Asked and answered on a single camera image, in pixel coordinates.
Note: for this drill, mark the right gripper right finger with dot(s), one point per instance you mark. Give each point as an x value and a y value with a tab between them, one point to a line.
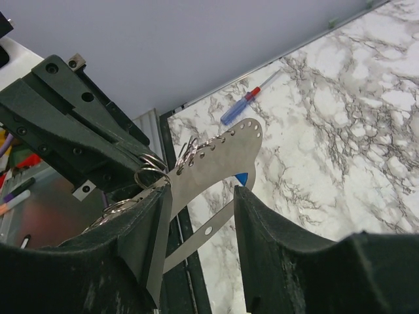
287	269

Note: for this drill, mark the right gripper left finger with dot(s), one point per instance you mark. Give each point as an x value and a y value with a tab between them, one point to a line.
116	267

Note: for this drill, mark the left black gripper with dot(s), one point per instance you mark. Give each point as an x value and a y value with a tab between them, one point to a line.
62	116

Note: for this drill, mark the metal key organizer plate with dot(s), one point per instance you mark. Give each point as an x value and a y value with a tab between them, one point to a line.
212	163

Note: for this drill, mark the blue red screwdriver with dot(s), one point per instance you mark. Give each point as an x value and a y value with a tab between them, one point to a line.
235	110

